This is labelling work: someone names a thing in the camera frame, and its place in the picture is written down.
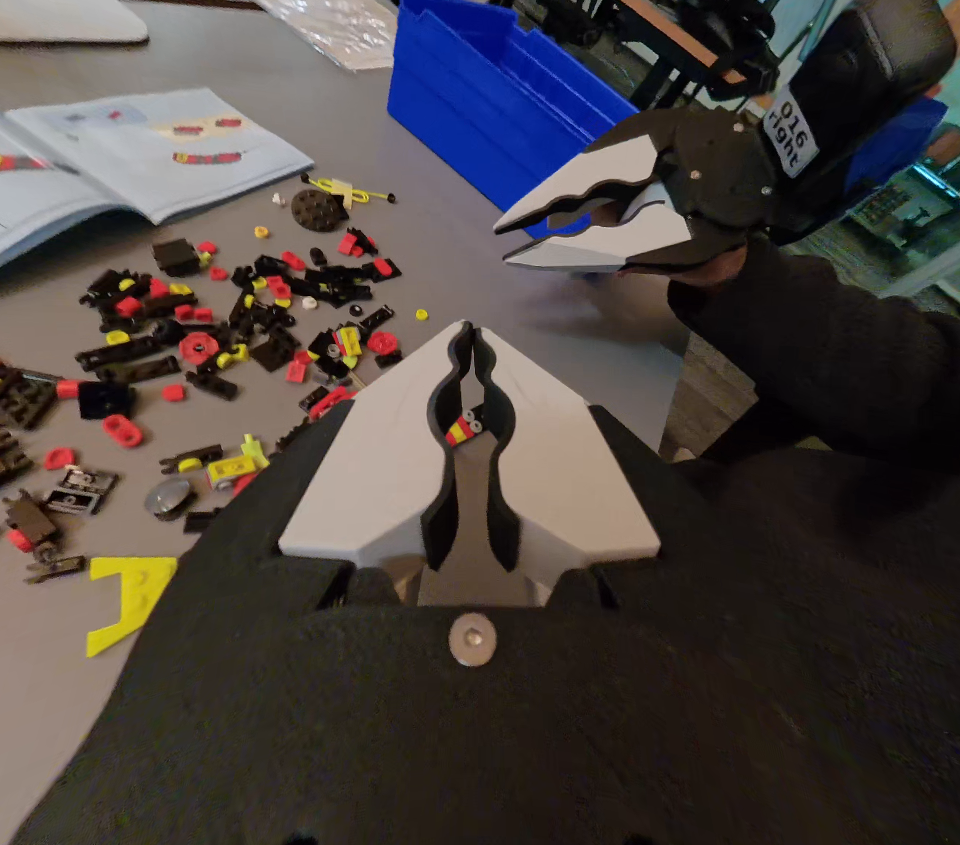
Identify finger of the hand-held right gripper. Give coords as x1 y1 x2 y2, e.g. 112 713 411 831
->
501 182 693 275
492 134 665 237

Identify person's right hand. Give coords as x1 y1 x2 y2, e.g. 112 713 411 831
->
621 242 748 287

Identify pile of loose lego pieces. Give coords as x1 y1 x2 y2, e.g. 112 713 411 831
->
0 173 430 660

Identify red yellow black lego assembly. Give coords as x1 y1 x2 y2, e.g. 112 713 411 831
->
445 406 489 449

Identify lego instruction booklet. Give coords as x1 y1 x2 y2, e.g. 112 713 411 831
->
0 87 316 270

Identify large black round lego plate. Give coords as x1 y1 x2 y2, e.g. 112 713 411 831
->
290 188 348 233

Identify blue plastic bin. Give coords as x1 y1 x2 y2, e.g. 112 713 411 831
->
386 0 640 239

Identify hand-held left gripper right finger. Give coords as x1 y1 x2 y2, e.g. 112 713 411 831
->
474 326 663 608

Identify person's right forearm black sleeve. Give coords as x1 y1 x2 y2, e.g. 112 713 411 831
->
666 233 960 475

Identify yellow lego string black ends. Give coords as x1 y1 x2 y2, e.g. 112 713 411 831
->
302 174 397 209

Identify blue rounded object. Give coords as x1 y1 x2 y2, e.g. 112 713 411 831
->
846 97 952 201

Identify black backpack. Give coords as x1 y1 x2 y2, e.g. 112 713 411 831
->
678 0 783 104

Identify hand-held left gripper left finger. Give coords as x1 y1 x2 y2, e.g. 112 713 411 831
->
277 320 477 605

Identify yellow notched lego wedge plate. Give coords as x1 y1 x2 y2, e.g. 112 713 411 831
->
85 555 180 659

